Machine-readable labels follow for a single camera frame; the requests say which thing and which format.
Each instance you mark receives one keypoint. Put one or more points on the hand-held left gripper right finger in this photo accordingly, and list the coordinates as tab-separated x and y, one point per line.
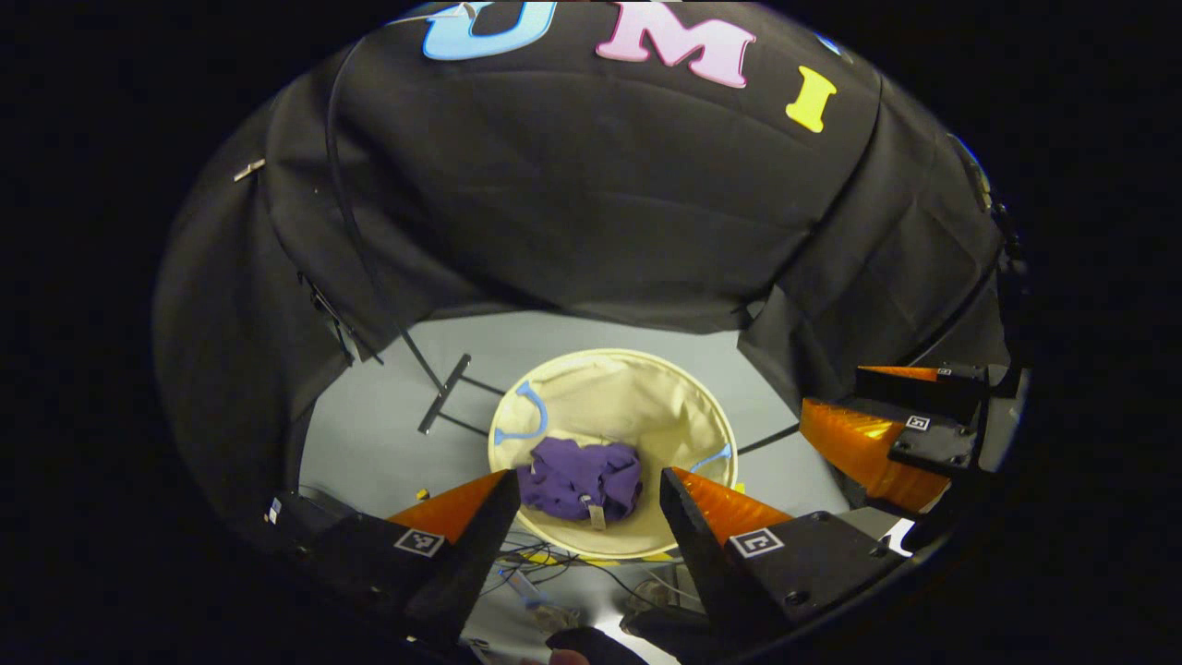
706	573

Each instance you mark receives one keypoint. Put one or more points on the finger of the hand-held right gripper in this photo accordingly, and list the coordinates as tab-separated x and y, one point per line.
933	448
923	388

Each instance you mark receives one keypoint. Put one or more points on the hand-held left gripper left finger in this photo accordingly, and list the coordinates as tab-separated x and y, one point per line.
471	563

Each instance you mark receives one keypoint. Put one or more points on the purple ribbed shirt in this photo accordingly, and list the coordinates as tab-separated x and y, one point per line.
577	476

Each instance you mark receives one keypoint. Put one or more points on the cream fabric laundry hamper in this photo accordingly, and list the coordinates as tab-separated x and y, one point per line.
637	406

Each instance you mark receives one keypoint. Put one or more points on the black clothes rack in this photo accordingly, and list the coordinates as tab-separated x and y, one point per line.
445	392

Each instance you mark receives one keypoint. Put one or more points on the small grey mounted device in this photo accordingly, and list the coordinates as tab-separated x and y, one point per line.
979	185

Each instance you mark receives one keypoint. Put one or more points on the black backdrop cloth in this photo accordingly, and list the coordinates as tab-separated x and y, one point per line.
572	203

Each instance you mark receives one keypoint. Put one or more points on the white clip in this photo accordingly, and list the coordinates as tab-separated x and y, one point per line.
249	169

